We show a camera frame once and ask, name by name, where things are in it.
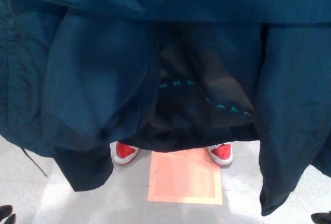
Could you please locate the person's red white sneaker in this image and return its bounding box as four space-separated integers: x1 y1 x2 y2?
206 142 233 167
111 141 140 165

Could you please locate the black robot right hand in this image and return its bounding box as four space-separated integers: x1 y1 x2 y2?
311 210 331 224

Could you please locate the orange square floor marker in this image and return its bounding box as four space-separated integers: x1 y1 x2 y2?
146 151 223 205

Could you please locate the dark teal windbreaker coat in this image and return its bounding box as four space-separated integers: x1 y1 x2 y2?
0 0 331 219

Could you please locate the person's left red white sneaker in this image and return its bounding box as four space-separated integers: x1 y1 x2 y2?
206 142 233 167

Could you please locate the person's right red white sneaker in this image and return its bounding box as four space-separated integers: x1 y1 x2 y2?
111 141 140 165

